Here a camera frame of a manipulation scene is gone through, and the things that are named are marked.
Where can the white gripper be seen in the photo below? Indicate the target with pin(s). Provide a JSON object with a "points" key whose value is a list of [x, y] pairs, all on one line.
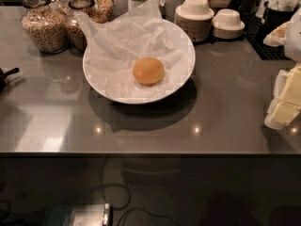
{"points": [[293, 40]]}

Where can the orange fruit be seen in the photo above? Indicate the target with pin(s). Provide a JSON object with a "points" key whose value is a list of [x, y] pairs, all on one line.
{"points": [[148, 71]]}

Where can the white bowl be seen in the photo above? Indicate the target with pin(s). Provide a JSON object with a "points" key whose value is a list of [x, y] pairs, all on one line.
{"points": [[138, 94]]}

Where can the black container with napkins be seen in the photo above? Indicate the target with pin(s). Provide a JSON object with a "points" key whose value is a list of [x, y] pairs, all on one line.
{"points": [[276, 13]]}

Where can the small stack paper bowls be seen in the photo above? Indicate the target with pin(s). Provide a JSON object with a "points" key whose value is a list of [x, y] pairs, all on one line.
{"points": [[227, 24]]}

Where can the large stack paper bowls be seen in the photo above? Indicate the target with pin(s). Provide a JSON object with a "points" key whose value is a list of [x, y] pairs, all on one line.
{"points": [[194, 17]]}

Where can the white tissue paper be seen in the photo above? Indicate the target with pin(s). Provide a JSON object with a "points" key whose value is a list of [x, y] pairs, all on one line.
{"points": [[125, 47]]}

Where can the rear glass cereal jar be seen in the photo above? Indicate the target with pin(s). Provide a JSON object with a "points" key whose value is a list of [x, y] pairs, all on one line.
{"points": [[105, 7]]}

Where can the metal box on floor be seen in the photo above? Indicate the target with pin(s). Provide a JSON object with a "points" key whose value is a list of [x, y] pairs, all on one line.
{"points": [[79, 215]]}

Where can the large glass cereal jar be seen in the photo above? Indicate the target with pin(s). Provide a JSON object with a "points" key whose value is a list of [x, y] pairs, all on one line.
{"points": [[44, 26]]}

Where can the black handle object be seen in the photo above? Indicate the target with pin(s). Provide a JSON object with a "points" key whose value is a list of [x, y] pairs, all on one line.
{"points": [[4, 76]]}

